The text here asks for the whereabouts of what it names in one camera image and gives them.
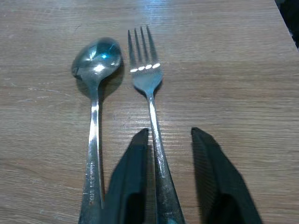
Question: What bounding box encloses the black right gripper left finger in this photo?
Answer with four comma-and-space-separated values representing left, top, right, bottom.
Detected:
100, 128, 157, 224

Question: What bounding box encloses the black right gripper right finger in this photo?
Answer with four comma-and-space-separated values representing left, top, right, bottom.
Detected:
191, 127, 263, 224

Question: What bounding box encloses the silver metal fork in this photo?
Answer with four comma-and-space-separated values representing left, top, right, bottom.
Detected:
127, 25, 185, 224

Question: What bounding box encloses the silver metal spoon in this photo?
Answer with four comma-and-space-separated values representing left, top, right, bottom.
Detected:
71, 37, 124, 224

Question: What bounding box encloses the black floor mat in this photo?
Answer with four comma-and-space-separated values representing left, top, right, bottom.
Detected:
274, 0, 299, 52

